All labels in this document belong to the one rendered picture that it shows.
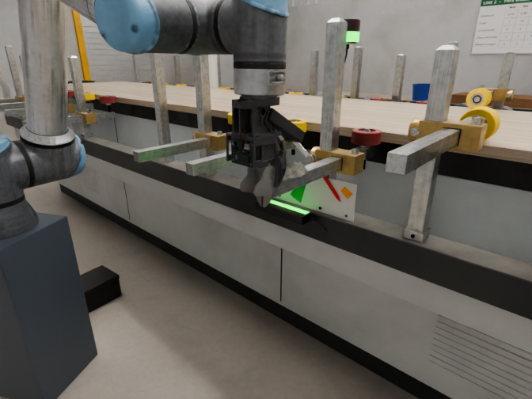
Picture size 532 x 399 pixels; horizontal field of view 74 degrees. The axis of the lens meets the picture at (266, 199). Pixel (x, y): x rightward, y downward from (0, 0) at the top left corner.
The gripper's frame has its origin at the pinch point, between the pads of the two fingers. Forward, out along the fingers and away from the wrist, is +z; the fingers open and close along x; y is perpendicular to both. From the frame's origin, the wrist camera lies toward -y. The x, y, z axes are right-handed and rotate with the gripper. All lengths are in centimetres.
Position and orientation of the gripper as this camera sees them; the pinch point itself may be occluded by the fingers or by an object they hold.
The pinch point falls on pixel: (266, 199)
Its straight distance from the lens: 71.3
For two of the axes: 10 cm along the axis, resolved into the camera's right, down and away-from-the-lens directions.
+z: -0.1, 9.3, 3.6
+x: 7.4, 2.5, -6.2
